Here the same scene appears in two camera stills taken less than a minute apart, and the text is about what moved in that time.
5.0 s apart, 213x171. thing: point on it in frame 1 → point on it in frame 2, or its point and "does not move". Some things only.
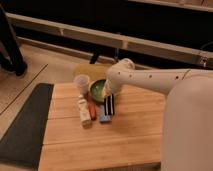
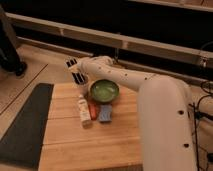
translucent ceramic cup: x=82 y=81 does not move
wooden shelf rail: x=170 y=51 does not move
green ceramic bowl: x=96 y=89 does not move
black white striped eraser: x=109 y=105 → x=78 y=77
